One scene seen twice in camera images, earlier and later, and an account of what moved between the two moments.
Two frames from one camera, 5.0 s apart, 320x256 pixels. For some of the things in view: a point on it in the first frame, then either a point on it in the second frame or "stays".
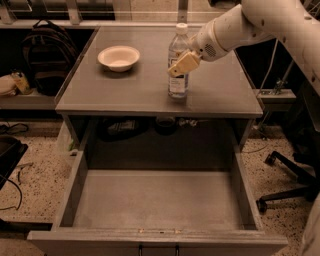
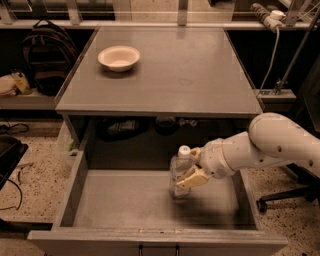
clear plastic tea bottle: [178, 86] -> [181, 164]
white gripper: [206, 46] -> [212, 160]
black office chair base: [309, 192] stays
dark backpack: [49, 52] stays
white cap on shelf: [8, 85] stays
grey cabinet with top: [127, 120] stays
